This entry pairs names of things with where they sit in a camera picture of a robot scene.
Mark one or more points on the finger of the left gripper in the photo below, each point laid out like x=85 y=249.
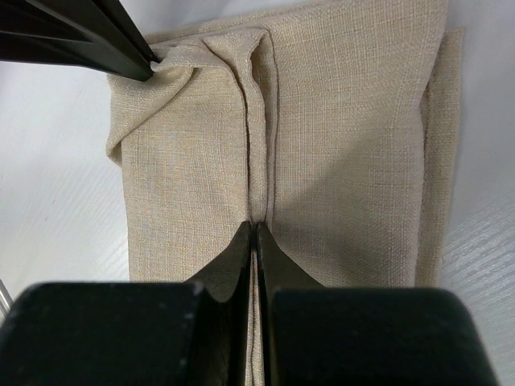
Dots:
x=93 y=34

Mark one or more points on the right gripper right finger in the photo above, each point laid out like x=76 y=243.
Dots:
x=315 y=335

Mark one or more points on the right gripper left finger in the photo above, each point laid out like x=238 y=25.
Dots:
x=162 y=333

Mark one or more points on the beige cloth napkin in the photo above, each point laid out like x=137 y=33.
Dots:
x=334 y=122

